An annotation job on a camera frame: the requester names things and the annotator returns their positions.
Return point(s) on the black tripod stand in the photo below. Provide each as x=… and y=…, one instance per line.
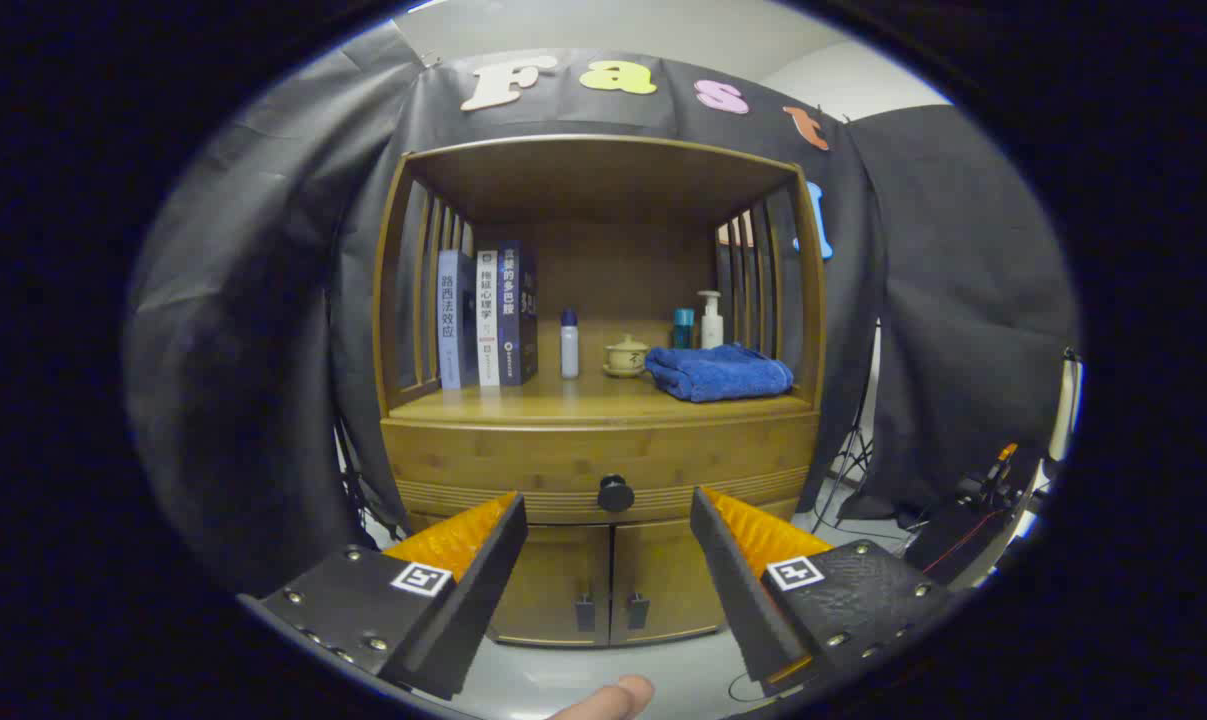
x=848, y=460

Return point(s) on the beige lidded teacup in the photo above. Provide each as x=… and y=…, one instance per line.
x=626, y=358

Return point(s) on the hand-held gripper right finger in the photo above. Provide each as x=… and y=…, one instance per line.
x=738, y=590

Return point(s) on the black equipment with orange part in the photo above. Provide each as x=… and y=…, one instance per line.
x=953, y=535

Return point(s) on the wooden countertop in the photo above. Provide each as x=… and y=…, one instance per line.
x=563, y=400

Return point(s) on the dark blue book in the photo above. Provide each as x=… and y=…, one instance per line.
x=513, y=315

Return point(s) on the wooden cabinet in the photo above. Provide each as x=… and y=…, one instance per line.
x=603, y=180

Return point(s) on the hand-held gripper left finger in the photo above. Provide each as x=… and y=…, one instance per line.
x=463, y=600

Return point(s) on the folded blue towel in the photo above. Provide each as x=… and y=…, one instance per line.
x=718, y=375

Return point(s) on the teal bottle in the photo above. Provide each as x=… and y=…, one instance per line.
x=683, y=328

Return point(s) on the light blue book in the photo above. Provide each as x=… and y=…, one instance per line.
x=449, y=320

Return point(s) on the white pump bottle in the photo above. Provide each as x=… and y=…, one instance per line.
x=711, y=328

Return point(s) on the white bottle with blue cap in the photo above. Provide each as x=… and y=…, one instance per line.
x=569, y=350

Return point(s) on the wooden drawer with black knob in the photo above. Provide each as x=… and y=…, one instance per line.
x=483, y=460

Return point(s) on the white book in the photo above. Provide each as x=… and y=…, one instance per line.
x=487, y=320

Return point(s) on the white device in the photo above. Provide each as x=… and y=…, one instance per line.
x=1063, y=410

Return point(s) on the wooden cabinet door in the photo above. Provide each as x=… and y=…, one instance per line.
x=553, y=580
x=663, y=580

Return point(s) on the black backdrop cloth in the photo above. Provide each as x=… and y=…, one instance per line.
x=243, y=330

